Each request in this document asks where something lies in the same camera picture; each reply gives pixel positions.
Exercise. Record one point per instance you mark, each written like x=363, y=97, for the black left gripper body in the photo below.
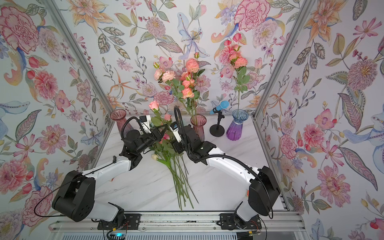
x=147, y=141

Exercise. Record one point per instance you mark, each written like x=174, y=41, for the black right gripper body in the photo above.
x=182, y=148

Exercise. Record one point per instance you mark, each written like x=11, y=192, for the light pink rose stem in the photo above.
x=158, y=120

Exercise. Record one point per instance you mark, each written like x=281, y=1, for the coral pink rose spray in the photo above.
x=190, y=96

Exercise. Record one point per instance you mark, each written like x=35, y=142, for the pale pink peony stem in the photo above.
x=170, y=81

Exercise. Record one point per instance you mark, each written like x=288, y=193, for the coral pink carnation stem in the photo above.
x=193, y=71

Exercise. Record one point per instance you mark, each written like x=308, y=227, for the coral carnation spray stem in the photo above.
x=239, y=65

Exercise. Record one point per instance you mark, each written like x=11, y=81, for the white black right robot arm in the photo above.
x=261, y=183

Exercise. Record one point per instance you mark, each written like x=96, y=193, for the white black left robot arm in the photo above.
x=75, y=198

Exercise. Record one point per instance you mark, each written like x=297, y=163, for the pink ribbed glass vase centre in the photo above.
x=198, y=122

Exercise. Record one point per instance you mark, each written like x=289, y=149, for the pink ribbed glass vase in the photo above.
x=198, y=122
x=119, y=116

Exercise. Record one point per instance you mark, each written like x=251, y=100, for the bunch of artificial flowers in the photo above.
x=165, y=154

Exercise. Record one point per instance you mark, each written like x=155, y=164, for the pink ribbed glass vase left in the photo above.
x=119, y=116

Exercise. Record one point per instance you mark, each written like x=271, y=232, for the blue purple glass vase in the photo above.
x=234, y=132

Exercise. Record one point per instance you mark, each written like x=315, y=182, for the blue microphone on black stand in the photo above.
x=218, y=130

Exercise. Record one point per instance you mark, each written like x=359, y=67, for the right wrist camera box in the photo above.
x=174, y=128

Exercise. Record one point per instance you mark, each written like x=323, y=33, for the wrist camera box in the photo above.
x=174, y=128
x=146, y=122

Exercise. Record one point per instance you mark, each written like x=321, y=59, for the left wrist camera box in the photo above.
x=146, y=122

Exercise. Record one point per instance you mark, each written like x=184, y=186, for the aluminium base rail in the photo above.
x=184, y=226

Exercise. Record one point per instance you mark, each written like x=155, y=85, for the left corner aluminium post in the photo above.
x=78, y=53

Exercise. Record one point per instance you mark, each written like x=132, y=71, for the corner aluminium post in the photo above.
x=303, y=13
x=78, y=53

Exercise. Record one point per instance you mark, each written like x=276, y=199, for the right corner aluminium post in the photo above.
x=303, y=13

